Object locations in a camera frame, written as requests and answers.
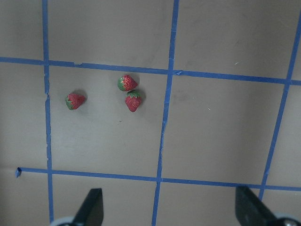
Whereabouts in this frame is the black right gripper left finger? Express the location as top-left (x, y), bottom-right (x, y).
top-left (73, 188), bottom-right (104, 226)

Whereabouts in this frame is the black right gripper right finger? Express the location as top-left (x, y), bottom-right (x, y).
top-left (235, 186), bottom-right (282, 226)

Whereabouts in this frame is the red strawberry one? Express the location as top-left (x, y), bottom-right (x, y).
top-left (125, 90), bottom-right (142, 112)
top-left (65, 93), bottom-right (86, 110)
top-left (118, 74), bottom-right (138, 91)

